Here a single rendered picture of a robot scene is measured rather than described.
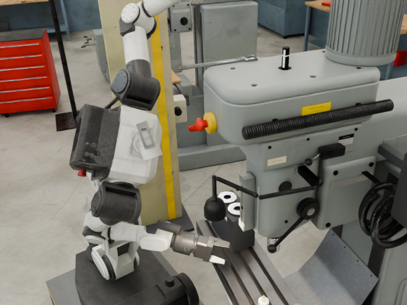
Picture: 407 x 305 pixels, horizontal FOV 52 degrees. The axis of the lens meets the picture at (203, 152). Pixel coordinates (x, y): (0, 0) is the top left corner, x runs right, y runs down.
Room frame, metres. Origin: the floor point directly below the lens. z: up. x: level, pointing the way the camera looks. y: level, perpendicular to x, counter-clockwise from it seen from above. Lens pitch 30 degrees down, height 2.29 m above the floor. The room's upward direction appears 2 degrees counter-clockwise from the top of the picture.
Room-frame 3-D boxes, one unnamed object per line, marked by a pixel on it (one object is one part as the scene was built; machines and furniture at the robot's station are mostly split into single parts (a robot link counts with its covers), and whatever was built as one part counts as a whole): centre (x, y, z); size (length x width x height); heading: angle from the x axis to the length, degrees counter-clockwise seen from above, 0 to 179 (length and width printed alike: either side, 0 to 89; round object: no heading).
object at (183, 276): (1.59, 0.13, 0.50); 0.20 x 0.05 x 0.20; 33
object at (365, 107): (1.02, -0.32, 1.79); 0.45 x 0.04 x 0.04; 108
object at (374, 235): (1.04, -0.56, 1.45); 0.18 x 0.16 x 0.21; 108
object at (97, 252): (1.68, 0.50, 0.68); 0.21 x 0.20 x 0.13; 33
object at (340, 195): (1.20, -0.43, 1.47); 0.24 x 0.19 x 0.26; 18
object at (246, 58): (1.21, -0.05, 1.89); 0.24 x 0.04 x 0.01; 108
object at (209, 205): (1.07, -0.03, 1.47); 0.07 x 0.07 x 0.06
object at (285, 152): (1.16, -0.28, 1.68); 0.34 x 0.24 x 0.10; 108
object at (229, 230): (1.57, -0.12, 1.00); 0.22 x 0.12 x 0.20; 24
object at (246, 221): (1.11, -0.14, 1.45); 0.04 x 0.04 x 0.21; 18
